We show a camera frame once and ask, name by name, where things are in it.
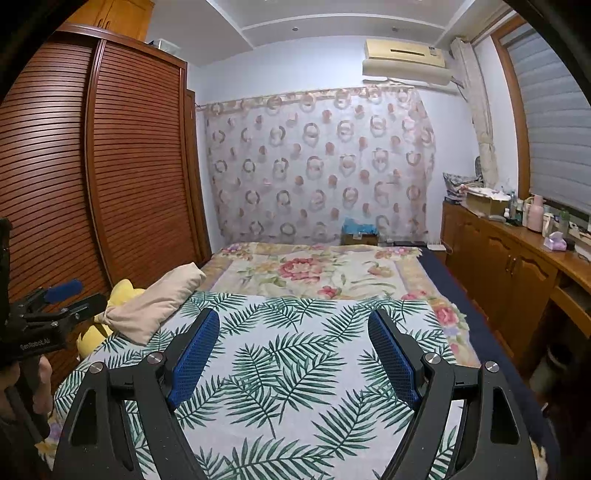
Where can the grey window blind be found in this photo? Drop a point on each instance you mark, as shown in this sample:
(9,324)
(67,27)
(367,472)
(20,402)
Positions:
(557,118)

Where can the peach printed t-shirt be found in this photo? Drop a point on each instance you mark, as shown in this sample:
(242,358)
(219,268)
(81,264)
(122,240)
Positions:
(141,317)

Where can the purple tissue pack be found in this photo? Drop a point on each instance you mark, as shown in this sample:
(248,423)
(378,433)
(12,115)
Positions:
(555,242)

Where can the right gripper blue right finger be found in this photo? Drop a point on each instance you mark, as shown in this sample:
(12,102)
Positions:
(492,440)

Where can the cardboard box on sideboard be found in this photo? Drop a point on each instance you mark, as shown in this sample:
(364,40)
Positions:
(486,202)

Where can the tied beige side curtain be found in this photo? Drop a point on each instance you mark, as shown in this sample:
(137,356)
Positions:
(475,87)

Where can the navy blue mattress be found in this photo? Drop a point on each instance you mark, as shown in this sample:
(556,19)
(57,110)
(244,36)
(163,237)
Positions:
(488,348)

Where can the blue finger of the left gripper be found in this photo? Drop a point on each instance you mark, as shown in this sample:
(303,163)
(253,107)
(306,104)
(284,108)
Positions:
(62,292)
(87,307)

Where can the green leaf print sheet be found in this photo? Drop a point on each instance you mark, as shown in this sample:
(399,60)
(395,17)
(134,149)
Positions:
(293,388)

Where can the cardboard box with blue cloth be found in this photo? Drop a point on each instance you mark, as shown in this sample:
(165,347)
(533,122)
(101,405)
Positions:
(355,233)

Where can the pink thermos bottle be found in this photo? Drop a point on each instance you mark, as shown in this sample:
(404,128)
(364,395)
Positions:
(536,214)

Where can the brown louvered wardrobe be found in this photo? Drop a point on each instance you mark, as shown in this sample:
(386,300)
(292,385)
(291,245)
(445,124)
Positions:
(99,167)

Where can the left hand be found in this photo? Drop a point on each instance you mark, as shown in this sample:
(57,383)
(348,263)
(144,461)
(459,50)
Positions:
(26,400)

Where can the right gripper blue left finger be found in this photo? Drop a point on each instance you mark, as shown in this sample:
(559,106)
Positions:
(96,440)

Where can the beige air conditioner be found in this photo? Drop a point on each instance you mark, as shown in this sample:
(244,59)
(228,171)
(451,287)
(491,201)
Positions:
(406,61)

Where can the floral blanket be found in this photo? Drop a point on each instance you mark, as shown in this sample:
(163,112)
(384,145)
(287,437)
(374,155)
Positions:
(354,272)

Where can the wooden sideboard cabinet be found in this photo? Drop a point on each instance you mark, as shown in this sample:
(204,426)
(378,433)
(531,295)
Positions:
(514,280)

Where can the yellow plush toy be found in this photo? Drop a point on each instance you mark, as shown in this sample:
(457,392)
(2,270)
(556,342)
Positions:
(103,325)

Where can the circle pattern lace curtain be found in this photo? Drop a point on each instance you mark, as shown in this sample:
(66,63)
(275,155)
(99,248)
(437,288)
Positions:
(295,168)

